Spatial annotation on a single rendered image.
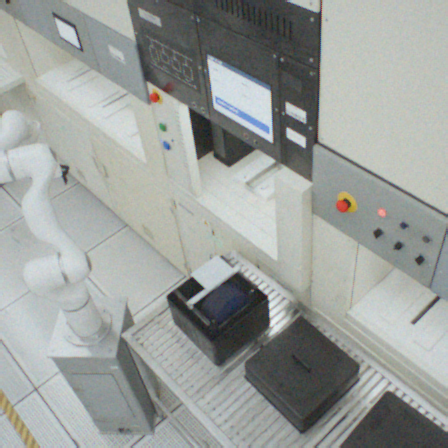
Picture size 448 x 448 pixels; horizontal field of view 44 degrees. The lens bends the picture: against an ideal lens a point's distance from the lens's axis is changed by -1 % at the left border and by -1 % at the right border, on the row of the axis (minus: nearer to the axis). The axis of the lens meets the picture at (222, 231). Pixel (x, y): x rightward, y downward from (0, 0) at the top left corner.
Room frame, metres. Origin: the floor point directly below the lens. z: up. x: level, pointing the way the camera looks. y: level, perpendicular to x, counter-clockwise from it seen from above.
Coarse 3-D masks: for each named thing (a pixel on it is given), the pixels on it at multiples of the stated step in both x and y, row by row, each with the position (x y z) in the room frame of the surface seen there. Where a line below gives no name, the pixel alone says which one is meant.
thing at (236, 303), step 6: (240, 294) 1.17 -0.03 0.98; (246, 294) 1.18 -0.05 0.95; (228, 300) 1.14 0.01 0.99; (234, 300) 1.15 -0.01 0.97; (240, 300) 1.17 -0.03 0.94; (246, 300) 1.18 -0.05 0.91; (228, 306) 1.13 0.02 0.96; (234, 306) 1.15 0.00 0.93; (240, 306) 1.16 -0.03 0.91; (222, 312) 1.12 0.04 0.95; (228, 312) 1.13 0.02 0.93; (234, 312) 1.15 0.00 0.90; (216, 318) 1.10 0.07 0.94; (222, 318) 1.12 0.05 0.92
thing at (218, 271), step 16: (208, 272) 1.20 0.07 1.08; (224, 272) 1.19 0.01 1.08; (240, 272) 1.26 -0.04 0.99; (176, 288) 1.23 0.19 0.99; (192, 288) 1.26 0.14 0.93; (208, 288) 1.13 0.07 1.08; (256, 288) 1.18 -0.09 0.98; (192, 304) 1.14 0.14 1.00; (256, 304) 1.18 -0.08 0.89; (192, 320) 1.17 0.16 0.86; (208, 320) 1.07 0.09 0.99; (208, 336) 1.09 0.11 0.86
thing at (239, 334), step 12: (168, 300) 1.22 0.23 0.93; (204, 300) 1.29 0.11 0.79; (264, 300) 1.16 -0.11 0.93; (180, 312) 1.16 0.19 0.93; (252, 312) 1.12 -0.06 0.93; (264, 312) 1.15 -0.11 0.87; (180, 324) 1.19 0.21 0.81; (192, 324) 1.10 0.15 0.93; (240, 324) 1.08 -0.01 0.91; (252, 324) 1.11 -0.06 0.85; (264, 324) 1.15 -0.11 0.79; (192, 336) 1.12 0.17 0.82; (204, 336) 1.05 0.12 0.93; (228, 336) 1.05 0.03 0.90; (240, 336) 1.08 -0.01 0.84; (252, 336) 1.11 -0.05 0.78; (204, 348) 1.06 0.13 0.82; (216, 348) 1.02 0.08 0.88; (228, 348) 1.05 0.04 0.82; (216, 360) 1.02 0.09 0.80
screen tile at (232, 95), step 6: (216, 66) 1.57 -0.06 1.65; (216, 72) 1.57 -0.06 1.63; (222, 72) 1.54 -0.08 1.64; (228, 72) 1.52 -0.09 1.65; (222, 78) 1.55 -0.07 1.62; (228, 78) 1.52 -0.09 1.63; (216, 84) 1.57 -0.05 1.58; (234, 84) 1.50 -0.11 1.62; (216, 90) 1.58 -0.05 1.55; (222, 90) 1.55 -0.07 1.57; (228, 90) 1.53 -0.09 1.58; (234, 90) 1.50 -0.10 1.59; (222, 96) 1.55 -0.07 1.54; (228, 96) 1.53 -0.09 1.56; (234, 96) 1.50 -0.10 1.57; (234, 102) 1.51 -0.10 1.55
